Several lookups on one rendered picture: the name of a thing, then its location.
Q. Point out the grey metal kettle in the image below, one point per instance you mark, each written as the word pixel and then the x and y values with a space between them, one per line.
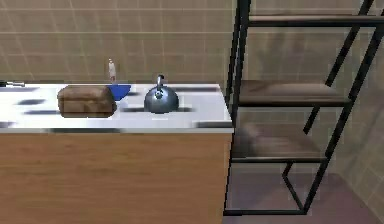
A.
pixel 161 100

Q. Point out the blue bowl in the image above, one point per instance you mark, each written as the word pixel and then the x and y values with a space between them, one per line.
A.
pixel 120 90

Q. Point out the small pale bottle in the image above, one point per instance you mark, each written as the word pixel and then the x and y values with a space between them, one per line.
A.
pixel 112 70

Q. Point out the wooden counter with white top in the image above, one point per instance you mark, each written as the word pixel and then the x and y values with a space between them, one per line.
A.
pixel 110 173

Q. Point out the brown bread loaf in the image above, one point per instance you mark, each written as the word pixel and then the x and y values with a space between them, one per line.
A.
pixel 86 101

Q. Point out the black frame wooden shelf unit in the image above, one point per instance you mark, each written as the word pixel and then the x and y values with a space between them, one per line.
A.
pixel 276 96

